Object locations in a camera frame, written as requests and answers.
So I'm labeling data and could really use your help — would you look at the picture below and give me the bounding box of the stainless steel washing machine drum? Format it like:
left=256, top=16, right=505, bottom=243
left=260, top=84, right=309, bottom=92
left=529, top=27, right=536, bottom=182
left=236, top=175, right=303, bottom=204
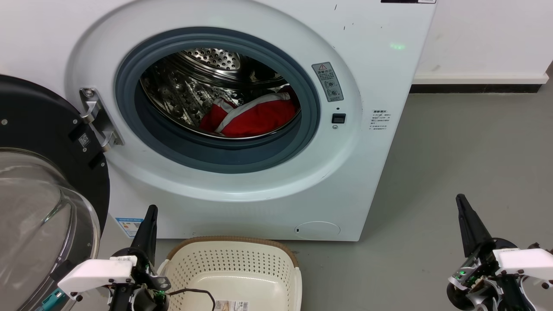
left=140, top=48, right=301, bottom=140

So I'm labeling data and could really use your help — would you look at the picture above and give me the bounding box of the grey warning sticker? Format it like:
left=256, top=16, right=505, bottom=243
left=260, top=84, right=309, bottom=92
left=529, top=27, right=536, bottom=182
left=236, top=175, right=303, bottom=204
left=311, top=62, right=344, bottom=102

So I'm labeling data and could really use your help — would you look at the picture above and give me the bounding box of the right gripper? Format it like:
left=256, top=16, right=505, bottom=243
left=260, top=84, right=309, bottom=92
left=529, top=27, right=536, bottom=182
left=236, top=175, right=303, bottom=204
left=446, top=194, right=533, bottom=311

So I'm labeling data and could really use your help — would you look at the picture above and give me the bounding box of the blue energy label sticker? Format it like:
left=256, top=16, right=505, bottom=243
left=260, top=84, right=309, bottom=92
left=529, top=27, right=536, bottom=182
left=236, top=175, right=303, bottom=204
left=115, top=217, right=144, bottom=238

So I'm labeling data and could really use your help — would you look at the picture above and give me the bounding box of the paper label with barcode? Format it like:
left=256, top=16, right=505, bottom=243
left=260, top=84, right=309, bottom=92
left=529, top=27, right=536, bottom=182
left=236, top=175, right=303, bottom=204
left=215, top=300, right=249, bottom=311

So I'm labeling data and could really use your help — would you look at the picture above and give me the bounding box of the white and black baseboard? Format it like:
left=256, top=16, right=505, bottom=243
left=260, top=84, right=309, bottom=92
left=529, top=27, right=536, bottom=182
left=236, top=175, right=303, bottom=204
left=410, top=73, right=550, bottom=94

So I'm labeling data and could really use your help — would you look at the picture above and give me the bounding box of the red and white garment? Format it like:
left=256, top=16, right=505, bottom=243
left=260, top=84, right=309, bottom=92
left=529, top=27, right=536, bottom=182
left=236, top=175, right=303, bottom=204
left=199, top=86, right=300, bottom=138

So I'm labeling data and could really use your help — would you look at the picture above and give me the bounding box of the metal door hinge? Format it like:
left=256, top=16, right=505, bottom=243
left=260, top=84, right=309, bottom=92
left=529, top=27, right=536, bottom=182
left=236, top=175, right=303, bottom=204
left=79, top=87, right=125, bottom=152

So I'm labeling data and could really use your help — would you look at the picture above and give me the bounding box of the round white filter cover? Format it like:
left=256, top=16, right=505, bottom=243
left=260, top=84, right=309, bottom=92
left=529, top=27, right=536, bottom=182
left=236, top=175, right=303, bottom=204
left=295, top=221, right=341, bottom=240

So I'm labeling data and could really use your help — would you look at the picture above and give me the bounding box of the cream perforated laundry basket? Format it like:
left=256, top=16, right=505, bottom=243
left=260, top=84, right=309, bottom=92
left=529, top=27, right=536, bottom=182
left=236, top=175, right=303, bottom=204
left=157, top=236, right=302, bottom=311

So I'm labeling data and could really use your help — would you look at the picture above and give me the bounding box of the white front-load washing machine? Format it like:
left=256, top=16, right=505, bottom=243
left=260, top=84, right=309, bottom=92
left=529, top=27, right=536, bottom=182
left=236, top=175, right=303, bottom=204
left=0, top=0, right=438, bottom=242

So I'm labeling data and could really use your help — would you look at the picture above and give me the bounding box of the thin black cable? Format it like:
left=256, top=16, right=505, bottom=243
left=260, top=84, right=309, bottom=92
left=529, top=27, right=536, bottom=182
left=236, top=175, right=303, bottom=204
left=167, top=288, right=216, bottom=311

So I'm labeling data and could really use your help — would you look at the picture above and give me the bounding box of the grey rubber door gasket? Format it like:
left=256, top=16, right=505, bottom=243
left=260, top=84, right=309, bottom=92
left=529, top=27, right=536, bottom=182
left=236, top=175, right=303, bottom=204
left=114, top=27, right=321, bottom=174

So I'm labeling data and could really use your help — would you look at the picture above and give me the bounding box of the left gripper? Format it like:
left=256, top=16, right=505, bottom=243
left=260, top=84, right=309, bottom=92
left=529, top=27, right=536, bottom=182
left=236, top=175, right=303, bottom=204
left=108, top=205, right=172, bottom=311

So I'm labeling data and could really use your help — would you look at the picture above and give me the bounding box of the black round washer door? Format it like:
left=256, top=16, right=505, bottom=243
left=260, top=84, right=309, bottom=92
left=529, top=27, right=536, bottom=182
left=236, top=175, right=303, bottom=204
left=0, top=75, right=111, bottom=311

